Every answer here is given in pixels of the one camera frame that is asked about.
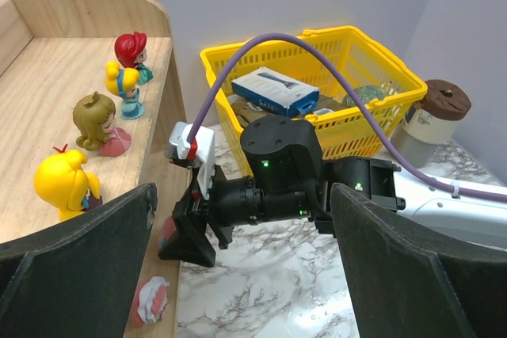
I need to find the wooden shelf unit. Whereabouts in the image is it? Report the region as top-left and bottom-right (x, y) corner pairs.
(1, 0), (188, 337)

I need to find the brown hat duck toy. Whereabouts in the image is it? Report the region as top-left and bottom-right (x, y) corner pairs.
(72, 91), (132, 158)

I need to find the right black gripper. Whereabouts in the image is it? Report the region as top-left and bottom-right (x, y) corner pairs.
(158, 169), (233, 267)

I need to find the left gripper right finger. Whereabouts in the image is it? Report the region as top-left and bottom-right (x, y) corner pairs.
(330, 184), (506, 337)

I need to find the small pink cupcake toy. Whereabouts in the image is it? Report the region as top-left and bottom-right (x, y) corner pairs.
(130, 275), (170, 328)

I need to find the pink flamingo toy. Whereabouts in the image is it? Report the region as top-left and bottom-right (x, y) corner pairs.
(158, 216), (177, 248)

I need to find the blue white razor box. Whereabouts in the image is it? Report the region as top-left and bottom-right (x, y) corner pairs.
(231, 66), (320, 117)

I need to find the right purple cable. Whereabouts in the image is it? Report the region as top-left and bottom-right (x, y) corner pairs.
(185, 33), (507, 204)

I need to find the yellow rubber duck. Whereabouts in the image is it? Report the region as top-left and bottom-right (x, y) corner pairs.
(33, 144), (103, 222)

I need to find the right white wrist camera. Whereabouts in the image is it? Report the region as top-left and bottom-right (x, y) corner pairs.
(165, 121), (215, 200)

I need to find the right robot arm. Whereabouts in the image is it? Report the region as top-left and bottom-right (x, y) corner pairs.
(158, 116), (506, 268)

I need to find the brown paper package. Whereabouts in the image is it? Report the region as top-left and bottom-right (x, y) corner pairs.
(227, 95), (348, 127)

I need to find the green round melon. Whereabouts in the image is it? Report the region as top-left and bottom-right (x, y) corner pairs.
(341, 85), (388, 107)

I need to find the red haired mermaid toy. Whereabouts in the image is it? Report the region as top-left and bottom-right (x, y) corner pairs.
(114, 32), (154, 85)

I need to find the yellow plastic basket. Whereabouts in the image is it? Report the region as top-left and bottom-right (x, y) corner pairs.
(215, 26), (427, 175)

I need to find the grey cup brown lid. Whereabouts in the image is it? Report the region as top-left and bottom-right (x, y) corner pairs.
(391, 79), (471, 169)

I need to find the yellow blue duck toy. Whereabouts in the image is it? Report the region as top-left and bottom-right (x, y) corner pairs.
(105, 61), (145, 120)

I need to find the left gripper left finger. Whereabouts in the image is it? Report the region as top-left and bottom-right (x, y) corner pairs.
(1, 183), (158, 337)

